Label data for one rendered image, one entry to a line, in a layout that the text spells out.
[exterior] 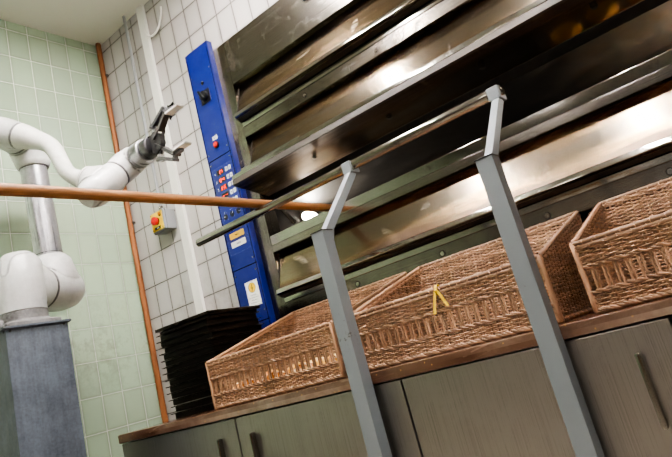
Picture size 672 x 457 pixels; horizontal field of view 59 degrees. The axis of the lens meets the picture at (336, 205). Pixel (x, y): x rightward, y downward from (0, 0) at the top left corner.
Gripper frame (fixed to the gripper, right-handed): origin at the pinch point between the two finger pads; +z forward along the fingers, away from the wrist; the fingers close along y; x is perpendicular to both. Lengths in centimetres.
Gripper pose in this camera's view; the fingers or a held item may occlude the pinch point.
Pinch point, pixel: (182, 124)
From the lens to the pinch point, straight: 203.0
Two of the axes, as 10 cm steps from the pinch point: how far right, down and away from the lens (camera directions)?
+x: -6.2, -0.4, -7.9
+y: 2.6, 9.3, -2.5
